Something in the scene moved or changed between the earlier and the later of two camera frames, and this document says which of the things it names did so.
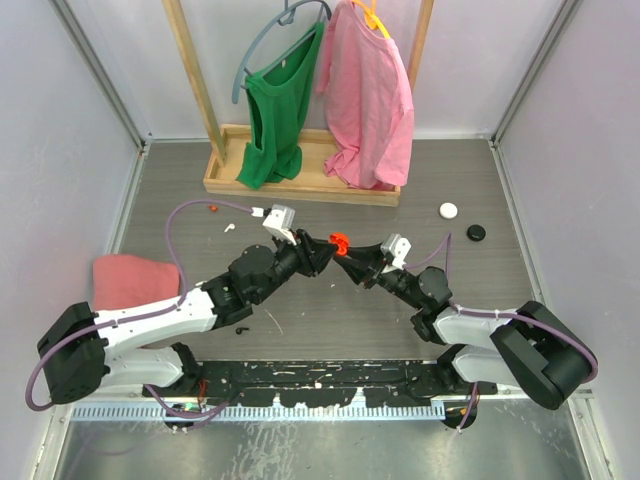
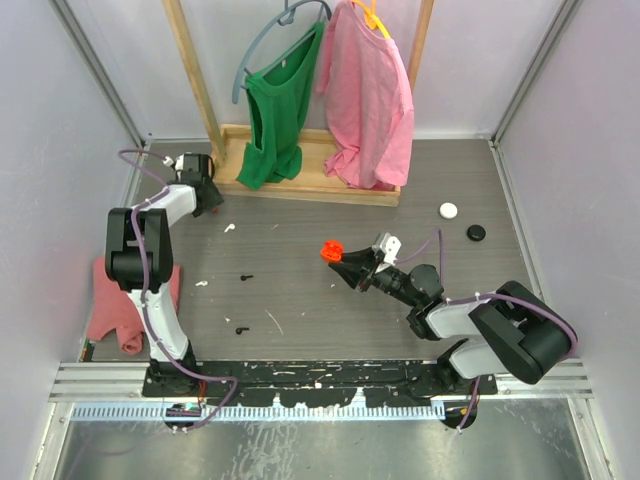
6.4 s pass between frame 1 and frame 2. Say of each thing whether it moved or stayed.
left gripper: moved
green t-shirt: stayed
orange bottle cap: moved
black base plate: stayed
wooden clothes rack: stayed
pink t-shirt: stayed
